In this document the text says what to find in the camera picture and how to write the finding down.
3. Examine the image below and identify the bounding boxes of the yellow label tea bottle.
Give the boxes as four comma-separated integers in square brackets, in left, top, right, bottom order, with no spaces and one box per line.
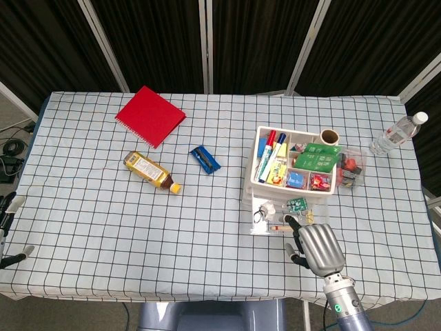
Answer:
[123,150,183,196]

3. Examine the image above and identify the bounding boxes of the clear water bottle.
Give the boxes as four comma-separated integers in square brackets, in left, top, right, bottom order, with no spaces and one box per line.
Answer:
[369,111,430,157]

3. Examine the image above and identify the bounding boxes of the brown cardboard tape core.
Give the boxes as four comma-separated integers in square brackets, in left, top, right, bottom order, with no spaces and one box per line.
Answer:
[318,128,340,146]

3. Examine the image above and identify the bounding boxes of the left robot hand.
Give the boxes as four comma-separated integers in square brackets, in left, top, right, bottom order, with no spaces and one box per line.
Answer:
[0,191,36,270]

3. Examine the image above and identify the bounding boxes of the red candy packet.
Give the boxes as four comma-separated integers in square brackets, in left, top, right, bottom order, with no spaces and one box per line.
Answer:
[308,172,333,192]

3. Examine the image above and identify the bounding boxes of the white organizer box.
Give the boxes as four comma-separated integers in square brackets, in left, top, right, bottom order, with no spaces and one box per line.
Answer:
[242,125,342,212]

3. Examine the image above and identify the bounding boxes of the black power adapter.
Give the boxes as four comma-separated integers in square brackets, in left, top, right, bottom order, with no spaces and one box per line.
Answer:
[0,154,24,184]

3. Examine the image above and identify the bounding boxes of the black folding partition screen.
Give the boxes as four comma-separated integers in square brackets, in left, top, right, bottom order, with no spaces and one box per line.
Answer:
[0,0,441,208]

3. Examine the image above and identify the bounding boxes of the blue-capped whiteboard marker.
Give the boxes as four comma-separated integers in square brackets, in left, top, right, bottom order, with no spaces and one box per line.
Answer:
[268,132,287,163]

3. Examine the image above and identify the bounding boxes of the green tea packet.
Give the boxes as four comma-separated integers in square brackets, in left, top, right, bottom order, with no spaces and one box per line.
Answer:
[292,142,343,172]

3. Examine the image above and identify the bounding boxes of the blue wrapped packet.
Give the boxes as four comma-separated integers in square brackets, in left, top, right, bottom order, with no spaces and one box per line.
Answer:
[285,170,308,189]

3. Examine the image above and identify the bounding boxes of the clear container with red items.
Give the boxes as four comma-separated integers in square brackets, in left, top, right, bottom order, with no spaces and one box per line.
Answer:
[335,146,368,189]

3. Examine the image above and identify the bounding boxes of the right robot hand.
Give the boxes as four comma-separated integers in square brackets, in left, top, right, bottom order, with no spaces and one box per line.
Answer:
[284,214,347,278]

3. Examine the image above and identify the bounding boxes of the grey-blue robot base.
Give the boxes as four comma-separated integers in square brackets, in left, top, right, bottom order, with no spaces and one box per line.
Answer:
[137,297,289,331]

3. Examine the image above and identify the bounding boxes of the red spiral notebook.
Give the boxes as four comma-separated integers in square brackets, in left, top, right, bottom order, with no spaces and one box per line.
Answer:
[114,85,188,150]

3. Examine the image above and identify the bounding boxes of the yellow packet with lion sticker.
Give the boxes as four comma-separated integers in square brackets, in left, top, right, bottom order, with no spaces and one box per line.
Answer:
[267,161,289,184]

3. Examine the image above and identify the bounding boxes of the checkered light blue tablecloth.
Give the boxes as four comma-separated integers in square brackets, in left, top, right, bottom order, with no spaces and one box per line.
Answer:
[0,90,436,310]

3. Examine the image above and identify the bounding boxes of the clear plastic drawer with toys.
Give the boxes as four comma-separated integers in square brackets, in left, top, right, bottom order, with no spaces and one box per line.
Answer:
[249,192,330,237]

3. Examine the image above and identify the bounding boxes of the black coiled cable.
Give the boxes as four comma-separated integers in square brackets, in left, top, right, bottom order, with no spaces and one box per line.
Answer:
[2,137,27,157]

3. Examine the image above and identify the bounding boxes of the red-capped whiteboard marker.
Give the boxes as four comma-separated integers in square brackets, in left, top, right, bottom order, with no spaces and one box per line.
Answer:
[258,129,278,183]

